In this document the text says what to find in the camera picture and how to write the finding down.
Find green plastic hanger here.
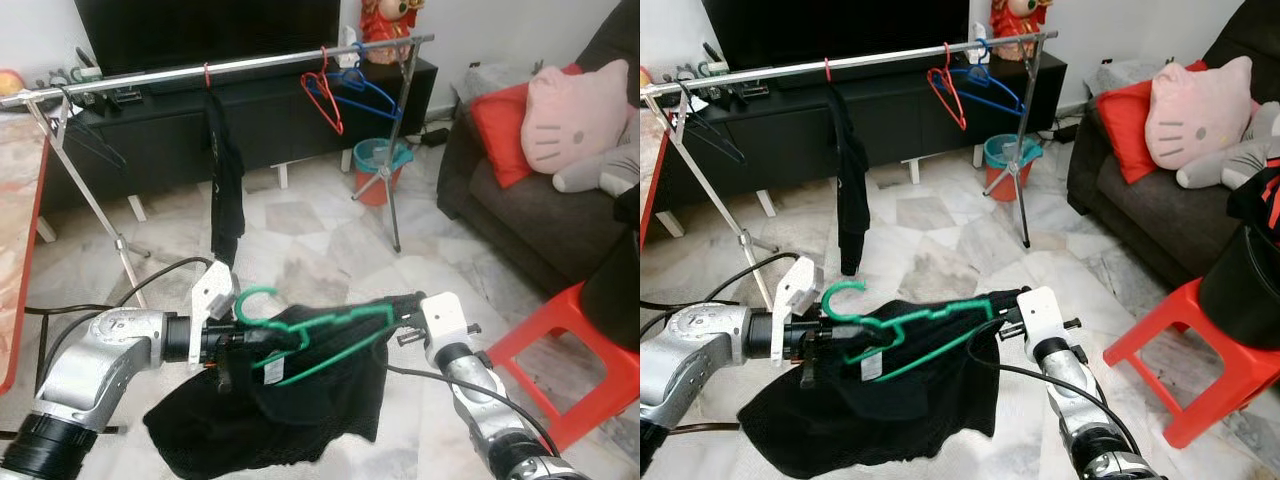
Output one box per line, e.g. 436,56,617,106
820,280,991,383
234,286,397,388

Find plain black shirt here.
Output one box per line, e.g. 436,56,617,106
737,288,1031,480
143,293,426,480

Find black red striped shirt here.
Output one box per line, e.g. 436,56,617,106
1226,155,1280,239

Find dark navy hanger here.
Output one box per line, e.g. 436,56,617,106
58,88,128,169
685,92,746,164

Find blue plastic hanger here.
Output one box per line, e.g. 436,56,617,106
950,38,1028,118
330,45,404,123

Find orange bin with teal bag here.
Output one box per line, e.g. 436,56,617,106
352,138,413,208
982,133,1044,203

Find dark grey sofa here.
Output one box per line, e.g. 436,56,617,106
438,0,641,299
1067,0,1280,291

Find red plastic stool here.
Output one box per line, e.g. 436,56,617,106
1103,278,1280,449
485,282,641,453

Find red cushion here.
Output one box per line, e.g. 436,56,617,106
468,64,583,191
1095,60,1206,186

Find black TV cabinet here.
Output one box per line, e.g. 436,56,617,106
655,52,1069,239
38,58,439,223

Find red-edged marble table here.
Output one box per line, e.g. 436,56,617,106
640,130,671,259
0,112,51,396

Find grey marble side table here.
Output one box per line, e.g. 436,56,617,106
452,65,531,103
1085,60,1151,99

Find grey plush toy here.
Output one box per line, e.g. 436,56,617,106
552,130,641,196
1175,128,1280,191

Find pink cat face pillow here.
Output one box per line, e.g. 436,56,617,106
521,60,631,176
1145,55,1256,171

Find silver clothes rack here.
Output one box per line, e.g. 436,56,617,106
640,30,1059,301
0,33,436,306

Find red laughing Buddha statue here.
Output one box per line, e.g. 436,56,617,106
990,0,1056,63
360,0,426,66

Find black television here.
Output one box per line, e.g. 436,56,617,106
700,0,973,73
74,0,343,76

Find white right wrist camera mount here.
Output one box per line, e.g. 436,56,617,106
1015,286,1066,341
420,292,471,346

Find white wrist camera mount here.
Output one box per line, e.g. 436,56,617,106
420,292,471,346
1015,286,1066,341
189,261,238,346
772,256,823,339

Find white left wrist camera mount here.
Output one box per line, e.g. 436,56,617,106
189,261,238,346
772,256,823,339

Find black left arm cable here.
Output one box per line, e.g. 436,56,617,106
700,252,801,311
45,256,216,381

